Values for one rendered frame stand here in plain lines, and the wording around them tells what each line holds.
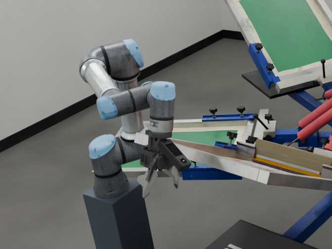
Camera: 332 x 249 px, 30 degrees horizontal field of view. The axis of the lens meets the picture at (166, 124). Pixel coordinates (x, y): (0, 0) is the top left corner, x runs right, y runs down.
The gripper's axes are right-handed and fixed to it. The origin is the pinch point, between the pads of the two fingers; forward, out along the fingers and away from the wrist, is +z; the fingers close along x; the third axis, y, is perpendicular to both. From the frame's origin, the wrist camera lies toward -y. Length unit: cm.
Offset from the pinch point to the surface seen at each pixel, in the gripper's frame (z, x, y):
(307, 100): 0, -191, 65
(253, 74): -6, -207, 118
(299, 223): 33, -87, 1
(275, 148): -1, -73, 7
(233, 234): 37, -64, 17
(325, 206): 28, -104, -2
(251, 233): 36, -68, 11
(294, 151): -2, -73, -2
